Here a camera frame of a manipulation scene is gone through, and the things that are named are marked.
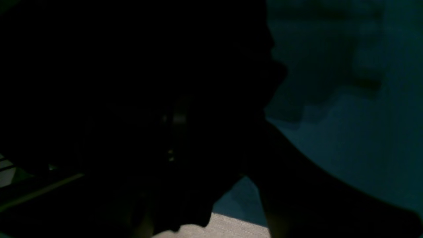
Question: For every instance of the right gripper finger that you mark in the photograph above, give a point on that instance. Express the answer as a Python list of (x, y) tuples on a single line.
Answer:
[(320, 204)]

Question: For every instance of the black t-shirt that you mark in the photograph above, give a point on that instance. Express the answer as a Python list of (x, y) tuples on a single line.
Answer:
[(133, 117)]

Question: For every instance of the teal table cloth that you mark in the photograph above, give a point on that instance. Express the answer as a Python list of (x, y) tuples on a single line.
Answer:
[(352, 102)]

